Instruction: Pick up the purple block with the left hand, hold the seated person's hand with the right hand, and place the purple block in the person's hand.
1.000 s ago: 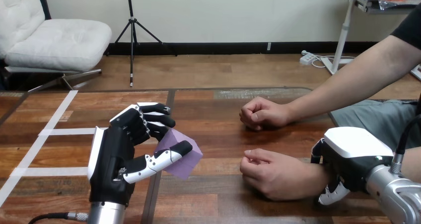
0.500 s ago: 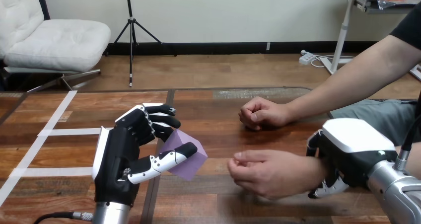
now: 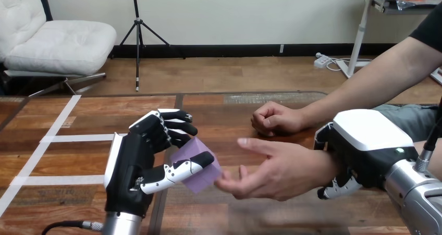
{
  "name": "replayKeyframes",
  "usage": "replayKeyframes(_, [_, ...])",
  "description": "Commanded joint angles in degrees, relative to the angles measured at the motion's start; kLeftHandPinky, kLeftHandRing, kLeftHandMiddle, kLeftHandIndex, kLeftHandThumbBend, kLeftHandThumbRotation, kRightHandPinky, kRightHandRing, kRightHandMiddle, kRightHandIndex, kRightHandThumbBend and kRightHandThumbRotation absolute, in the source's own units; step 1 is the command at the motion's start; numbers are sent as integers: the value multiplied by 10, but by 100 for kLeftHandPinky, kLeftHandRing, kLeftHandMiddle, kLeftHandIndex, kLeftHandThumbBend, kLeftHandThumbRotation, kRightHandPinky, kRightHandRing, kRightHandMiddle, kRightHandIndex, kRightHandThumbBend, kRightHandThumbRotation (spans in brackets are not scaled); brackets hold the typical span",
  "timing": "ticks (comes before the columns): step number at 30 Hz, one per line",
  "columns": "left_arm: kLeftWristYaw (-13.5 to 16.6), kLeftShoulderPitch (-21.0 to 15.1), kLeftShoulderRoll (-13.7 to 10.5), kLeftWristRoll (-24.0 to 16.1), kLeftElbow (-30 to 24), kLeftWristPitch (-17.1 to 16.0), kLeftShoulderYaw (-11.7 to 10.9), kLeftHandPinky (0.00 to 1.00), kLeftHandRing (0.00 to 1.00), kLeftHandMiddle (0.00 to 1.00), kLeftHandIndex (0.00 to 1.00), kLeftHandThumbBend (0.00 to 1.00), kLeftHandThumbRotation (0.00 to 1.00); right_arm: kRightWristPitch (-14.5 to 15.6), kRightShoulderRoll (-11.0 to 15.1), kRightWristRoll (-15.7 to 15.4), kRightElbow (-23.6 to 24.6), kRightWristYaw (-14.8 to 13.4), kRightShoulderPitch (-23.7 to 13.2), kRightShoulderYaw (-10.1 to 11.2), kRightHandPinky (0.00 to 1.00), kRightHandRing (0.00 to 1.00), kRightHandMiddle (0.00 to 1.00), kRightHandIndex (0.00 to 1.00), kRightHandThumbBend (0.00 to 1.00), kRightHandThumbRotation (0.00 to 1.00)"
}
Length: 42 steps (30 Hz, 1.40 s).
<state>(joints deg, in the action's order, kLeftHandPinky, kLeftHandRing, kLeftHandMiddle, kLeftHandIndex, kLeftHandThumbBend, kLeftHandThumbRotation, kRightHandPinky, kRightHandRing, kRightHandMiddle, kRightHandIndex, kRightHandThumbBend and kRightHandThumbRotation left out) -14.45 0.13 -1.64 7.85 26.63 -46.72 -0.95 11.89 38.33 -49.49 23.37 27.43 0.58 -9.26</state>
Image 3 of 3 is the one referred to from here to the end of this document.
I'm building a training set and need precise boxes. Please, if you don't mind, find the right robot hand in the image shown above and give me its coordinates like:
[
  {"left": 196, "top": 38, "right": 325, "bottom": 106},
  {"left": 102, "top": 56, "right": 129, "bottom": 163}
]
[{"left": 313, "top": 109, "right": 420, "bottom": 201}]

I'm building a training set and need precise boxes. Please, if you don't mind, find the white desk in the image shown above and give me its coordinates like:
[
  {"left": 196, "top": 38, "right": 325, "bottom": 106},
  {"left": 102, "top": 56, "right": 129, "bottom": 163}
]
[{"left": 336, "top": 0, "right": 442, "bottom": 86}]

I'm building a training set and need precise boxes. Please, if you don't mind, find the person's body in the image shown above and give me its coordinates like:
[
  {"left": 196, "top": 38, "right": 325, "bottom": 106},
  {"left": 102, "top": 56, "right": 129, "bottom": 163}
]
[{"left": 372, "top": 1, "right": 442, "bottom": 143}]

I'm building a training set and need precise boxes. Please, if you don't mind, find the white cushioned chair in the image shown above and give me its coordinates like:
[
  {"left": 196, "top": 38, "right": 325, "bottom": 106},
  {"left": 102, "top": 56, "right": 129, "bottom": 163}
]
[{"left": 0, "top": 0, "right": 117, "bottom": 98}]

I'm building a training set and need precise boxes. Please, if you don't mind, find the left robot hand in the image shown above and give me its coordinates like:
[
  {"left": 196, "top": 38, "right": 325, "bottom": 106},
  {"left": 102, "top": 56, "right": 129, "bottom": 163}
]
[{"left": 103, "top": 108, "right": 215, "bottom": 218}]

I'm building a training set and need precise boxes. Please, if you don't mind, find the tangle of cables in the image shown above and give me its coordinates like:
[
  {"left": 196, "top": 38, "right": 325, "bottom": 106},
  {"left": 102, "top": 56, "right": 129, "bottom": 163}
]
[{"left": 325, "top": 56, "right": 373, "bottom": 72}]

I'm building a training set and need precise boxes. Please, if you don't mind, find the black tripod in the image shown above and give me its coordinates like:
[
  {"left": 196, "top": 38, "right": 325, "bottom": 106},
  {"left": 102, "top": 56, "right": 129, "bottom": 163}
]
[{"left": 109, "top": 0, "right": 186, "bottom": 92}]

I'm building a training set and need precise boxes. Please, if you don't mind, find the white power strip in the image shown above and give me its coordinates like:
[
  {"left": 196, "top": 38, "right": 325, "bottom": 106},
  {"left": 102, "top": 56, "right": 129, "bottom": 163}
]
[{"left": 313, "top": 52, "right": 332, "bottom": 69}]

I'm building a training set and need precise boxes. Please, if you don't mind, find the black cable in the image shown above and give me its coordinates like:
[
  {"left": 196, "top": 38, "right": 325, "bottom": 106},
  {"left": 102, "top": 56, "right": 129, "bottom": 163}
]
[
  {"left": 414, "top": 97, "right": 442, "bottom": 174},
  {"left": 41, "top": 220, "right": 104, "bottom": 235}
]

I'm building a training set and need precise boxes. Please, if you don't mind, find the purple block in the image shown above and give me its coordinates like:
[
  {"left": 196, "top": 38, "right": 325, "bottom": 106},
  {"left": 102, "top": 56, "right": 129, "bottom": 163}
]
[{"left": 169, "top": 137, "right": 223, "bottom": 195}]

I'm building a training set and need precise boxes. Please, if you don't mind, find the person's hand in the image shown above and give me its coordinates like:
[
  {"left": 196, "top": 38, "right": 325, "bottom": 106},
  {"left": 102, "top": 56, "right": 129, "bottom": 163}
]
[
  {"left": 214, "top": 138, "right": 341, "bottom": 202},
  {"left": 251, "top": 101, "right": 308, "bottom": 138}
]

